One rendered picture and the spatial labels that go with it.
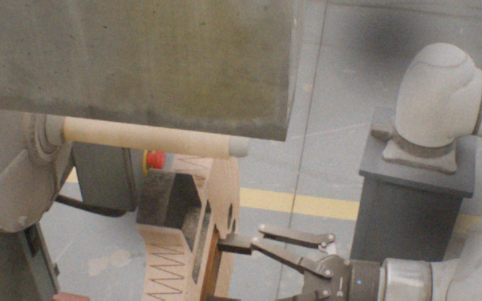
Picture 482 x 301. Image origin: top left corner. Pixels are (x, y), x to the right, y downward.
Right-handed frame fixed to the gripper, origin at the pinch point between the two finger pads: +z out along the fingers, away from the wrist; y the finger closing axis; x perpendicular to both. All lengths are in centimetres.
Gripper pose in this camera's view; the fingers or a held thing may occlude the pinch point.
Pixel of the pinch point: (214, 272)
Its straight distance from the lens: 78.0
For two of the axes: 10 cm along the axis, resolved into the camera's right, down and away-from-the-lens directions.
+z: -9.8, -1.1, 1.5
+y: 1.7, -8.7, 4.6
